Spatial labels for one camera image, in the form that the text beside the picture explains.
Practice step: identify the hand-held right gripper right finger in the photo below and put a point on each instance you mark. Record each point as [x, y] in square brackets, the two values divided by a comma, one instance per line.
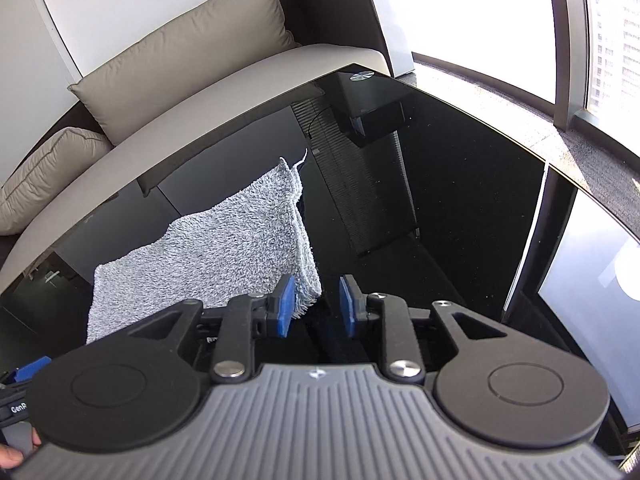
[347, 307]

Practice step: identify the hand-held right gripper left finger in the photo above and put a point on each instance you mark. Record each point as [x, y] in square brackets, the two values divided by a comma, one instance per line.
[285, 307]

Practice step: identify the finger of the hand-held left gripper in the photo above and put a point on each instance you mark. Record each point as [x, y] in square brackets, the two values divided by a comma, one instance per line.
[32, 370]

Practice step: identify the grey terry towel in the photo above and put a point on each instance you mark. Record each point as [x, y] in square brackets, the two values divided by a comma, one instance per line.
[225, 240]

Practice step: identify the person's left hand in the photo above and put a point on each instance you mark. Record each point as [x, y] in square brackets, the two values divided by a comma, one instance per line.
[10, 457]

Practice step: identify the small beige sofa cushion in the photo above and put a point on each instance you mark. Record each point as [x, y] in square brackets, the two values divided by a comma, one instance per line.
[45, 180]

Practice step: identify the beige and brown sofa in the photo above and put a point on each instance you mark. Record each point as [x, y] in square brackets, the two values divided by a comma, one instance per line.
[250, 90]

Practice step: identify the large beige sofa cushion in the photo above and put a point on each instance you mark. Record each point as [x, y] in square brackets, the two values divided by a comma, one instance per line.
[190, 55]

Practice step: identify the dark window frame post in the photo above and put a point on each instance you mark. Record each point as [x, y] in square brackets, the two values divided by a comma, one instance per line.
[565, 35]

